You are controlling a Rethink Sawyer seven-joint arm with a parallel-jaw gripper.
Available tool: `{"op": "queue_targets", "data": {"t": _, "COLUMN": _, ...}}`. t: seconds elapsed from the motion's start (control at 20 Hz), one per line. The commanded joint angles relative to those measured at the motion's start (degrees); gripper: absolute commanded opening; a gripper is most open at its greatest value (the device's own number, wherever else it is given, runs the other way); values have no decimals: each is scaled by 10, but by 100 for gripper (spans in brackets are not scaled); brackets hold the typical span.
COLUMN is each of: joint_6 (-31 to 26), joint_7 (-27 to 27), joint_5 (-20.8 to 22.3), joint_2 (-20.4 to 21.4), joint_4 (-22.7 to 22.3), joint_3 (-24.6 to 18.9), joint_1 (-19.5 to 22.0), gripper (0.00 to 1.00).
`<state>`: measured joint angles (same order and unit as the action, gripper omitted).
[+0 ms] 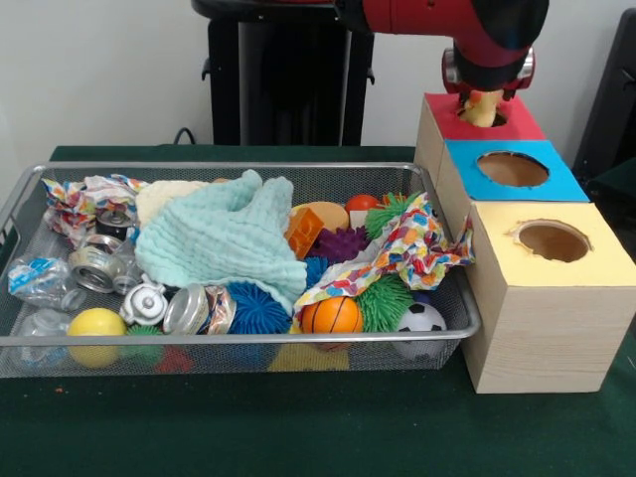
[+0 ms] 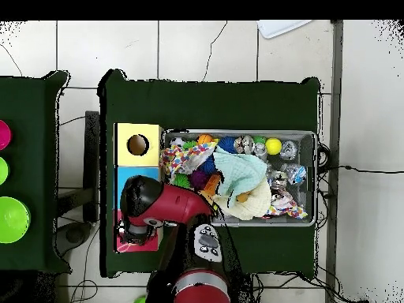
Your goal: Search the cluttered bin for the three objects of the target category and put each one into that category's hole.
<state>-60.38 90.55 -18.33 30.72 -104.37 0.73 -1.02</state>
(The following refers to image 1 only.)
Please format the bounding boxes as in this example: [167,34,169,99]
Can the toy soccer ball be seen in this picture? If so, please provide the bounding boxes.
[395,301,448,362]

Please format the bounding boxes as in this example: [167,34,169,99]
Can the yellow ball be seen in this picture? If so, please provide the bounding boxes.
[67,307,129,369]

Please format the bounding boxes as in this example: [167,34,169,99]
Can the black stand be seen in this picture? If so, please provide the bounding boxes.
[570,7,636,173]

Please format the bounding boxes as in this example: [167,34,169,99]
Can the cream waffle cloth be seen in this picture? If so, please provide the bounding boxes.
[134,179,213,230]

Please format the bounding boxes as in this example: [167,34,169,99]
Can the colourful patterned cloth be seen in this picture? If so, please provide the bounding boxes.
[42,173,149,236]
[295,191,477,317]

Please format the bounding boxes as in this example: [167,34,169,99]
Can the green koosh ball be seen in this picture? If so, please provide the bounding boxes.
[355,274,416,333]

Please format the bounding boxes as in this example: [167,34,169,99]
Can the wooden three-hole box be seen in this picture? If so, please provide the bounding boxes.
[414,91,623,395]

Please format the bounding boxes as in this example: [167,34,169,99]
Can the purple spiky ball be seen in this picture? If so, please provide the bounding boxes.
[307,226,372,262]

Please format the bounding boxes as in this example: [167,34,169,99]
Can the dark green tablecloth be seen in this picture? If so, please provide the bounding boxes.
[0,144,636,477]
[585,158,636,239]

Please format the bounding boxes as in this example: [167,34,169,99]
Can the clear mesh bin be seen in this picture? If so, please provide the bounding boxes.
[0,161,482,379]

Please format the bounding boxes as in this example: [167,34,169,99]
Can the blue spiky ball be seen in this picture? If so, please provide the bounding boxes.
[226,281,294,335]

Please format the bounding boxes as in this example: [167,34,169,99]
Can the orange toy basketball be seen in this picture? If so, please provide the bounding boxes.
[300,296,366,335]

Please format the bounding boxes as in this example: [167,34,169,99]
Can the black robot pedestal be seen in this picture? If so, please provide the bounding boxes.
[191,0,377,147]

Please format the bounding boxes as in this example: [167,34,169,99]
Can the yellow duck plush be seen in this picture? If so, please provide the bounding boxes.
[457,88,501,128]

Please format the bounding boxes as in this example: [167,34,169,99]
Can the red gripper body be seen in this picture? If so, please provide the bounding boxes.
[443,47,537,100]

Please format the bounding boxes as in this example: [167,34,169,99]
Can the mint green waffle cloth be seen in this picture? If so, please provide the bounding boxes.
[133,168,309,315]

